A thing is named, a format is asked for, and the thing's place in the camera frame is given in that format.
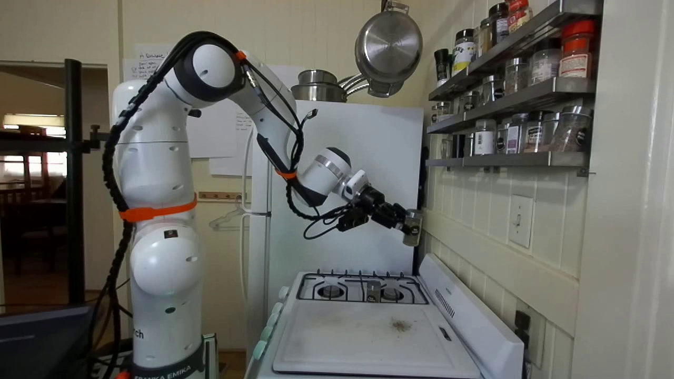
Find glass jar of brown spice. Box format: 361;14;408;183
400;207;425;249

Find black corrugated cable conduit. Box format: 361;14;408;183
82;28;244;379

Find white gas stove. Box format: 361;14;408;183
244;250;529;379

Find cream wall light switch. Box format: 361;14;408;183
505;194;536;250

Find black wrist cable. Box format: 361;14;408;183
238;50;354;241

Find dark grey monitor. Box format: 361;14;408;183
0;302;99;379

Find large white label spice bottle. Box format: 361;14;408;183
450;26;480;76

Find steel wall spice rack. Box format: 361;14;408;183
424;0;607;176

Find black spice bottle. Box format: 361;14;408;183
432;45;452;88

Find grey spice jar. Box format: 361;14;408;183
362;280;386;304

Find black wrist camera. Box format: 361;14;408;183
334;203;372;234

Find red spice bottle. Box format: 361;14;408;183
505;0;532;34

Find white refrigerator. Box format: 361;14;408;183
244;97;428;354

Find pink label spice bottle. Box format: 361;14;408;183
502;114;526;155

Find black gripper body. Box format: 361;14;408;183
361;184;410;229

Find steel pot with lid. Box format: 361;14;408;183
289;67;352;105

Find red cap spice jar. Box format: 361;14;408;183
556;16;598;79

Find dark wooden chair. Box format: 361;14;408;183
0;178;69;278

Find small hanging steel pan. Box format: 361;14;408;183
364;76;406;101

